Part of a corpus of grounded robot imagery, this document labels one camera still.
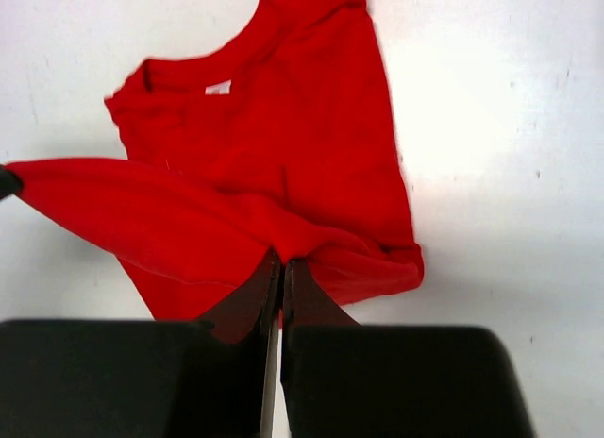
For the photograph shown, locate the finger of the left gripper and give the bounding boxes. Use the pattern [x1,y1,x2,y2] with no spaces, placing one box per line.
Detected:
[0,165,24,200]

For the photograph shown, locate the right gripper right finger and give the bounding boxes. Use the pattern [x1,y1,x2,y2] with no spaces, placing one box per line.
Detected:
[281,260,534,437]

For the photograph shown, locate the red t-shirt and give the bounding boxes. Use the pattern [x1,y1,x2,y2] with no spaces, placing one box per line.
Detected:
[7,0,425,320]

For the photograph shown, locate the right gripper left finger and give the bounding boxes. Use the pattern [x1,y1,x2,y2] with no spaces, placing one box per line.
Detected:
[1,253,281,437]

